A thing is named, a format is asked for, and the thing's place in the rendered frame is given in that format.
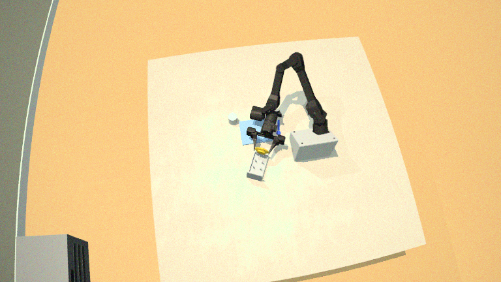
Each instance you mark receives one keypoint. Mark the light blue square mat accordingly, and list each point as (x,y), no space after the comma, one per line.
(243,125)

